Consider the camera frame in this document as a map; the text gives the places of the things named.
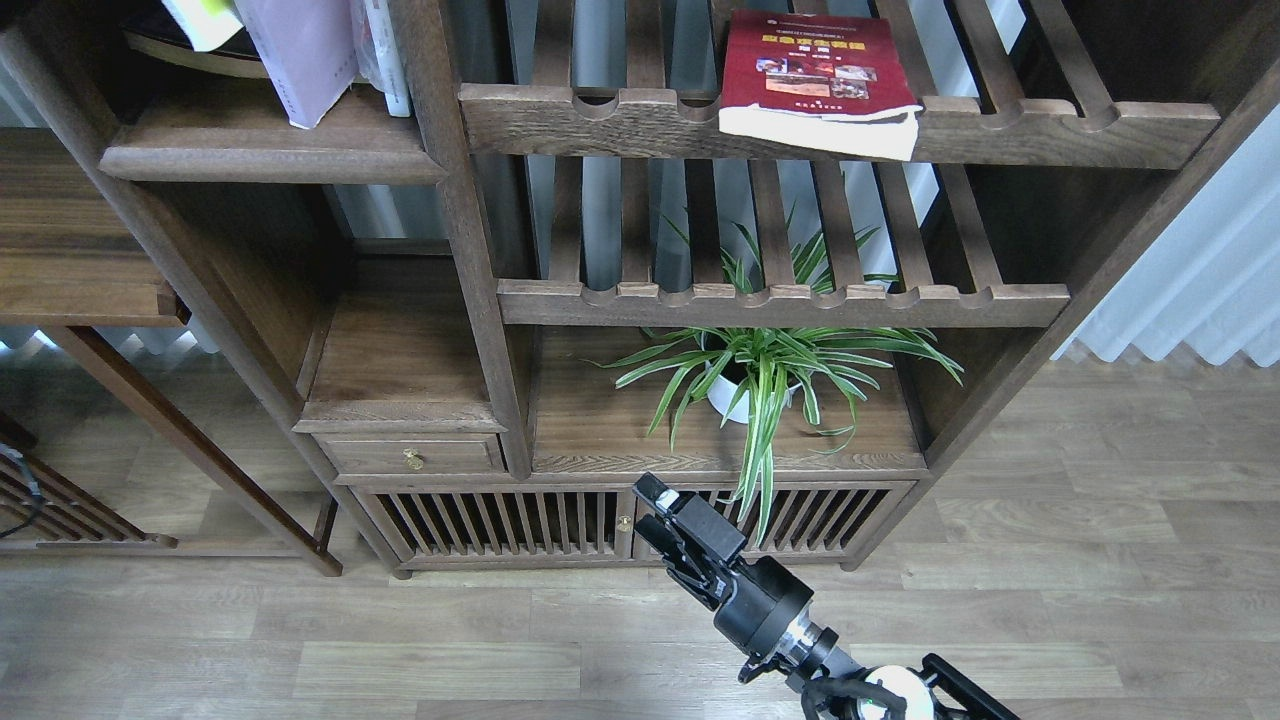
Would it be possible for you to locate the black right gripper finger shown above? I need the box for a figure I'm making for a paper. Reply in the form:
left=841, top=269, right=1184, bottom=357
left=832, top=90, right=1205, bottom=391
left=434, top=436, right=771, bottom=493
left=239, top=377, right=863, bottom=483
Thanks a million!
left=634, top=473, right=746, bottom=573
left=635, top=515, right=716, bottom=601

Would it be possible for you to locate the white and purple book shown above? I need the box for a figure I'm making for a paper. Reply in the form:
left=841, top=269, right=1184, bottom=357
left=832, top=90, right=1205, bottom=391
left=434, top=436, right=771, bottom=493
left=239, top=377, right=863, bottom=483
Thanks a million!
left=236, top=1, right=357, bottom=129

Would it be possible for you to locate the white book in plastic wrap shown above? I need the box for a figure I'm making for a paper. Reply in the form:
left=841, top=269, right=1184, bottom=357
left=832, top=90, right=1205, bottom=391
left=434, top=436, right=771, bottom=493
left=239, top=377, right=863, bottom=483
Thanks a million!
left=349, top=1, right=413, bottom=118

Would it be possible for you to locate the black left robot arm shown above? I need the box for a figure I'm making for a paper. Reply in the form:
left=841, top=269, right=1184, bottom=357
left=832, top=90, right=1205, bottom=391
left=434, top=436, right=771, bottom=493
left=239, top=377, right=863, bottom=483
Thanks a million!
left=1, top=442, right=47, bottom=539

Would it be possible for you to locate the brass drawer knob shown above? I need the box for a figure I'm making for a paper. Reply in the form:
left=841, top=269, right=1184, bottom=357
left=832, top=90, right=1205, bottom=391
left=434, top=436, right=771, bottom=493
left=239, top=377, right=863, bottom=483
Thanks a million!
left=403, top=448, right=425, bottom=471

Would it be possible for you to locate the dark wooden bookshelf unit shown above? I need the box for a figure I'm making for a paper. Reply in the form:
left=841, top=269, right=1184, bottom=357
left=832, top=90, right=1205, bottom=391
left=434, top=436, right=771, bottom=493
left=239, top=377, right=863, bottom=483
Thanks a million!
left=3, top=1, right=1277, bottom=574

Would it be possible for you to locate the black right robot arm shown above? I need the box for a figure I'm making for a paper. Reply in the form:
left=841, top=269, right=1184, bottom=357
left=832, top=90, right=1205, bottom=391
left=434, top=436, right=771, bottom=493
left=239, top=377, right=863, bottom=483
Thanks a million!
left=634, top=473, right=1016, bottom=719

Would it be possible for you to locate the green spider plant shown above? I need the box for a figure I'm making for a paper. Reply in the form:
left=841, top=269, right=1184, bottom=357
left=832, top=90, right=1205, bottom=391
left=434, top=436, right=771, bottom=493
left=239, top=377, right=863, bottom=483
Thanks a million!
left=600, top=205, right=964, bottom=546

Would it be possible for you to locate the maroon book with cream pages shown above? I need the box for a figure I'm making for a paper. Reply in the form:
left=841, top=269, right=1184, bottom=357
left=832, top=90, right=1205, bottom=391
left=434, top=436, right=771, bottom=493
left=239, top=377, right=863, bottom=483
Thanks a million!
left=120, top=5, right=269, bottom=79

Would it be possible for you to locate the yellow-green paperback book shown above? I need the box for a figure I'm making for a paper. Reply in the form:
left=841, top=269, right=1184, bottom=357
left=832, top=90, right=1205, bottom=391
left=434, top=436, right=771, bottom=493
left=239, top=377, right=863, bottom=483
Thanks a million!
left=163, top=0, right=244, bottom=53

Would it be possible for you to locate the white pleated curtain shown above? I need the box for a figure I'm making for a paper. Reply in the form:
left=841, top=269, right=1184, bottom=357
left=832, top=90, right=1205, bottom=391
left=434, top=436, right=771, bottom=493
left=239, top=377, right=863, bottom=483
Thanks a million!
left=1053, top=109, right=1279, bottom=366

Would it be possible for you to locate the red paperback book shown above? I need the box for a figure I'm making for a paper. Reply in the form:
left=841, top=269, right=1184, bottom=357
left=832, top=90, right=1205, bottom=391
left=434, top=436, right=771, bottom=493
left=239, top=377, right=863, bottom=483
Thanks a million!
left=718, top=9, right=923, bottom=161

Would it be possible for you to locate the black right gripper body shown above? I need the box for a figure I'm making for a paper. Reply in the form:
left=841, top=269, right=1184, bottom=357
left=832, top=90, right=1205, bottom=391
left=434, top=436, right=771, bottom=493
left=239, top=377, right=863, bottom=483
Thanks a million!
left=680, top=556, right=814, bottom=651

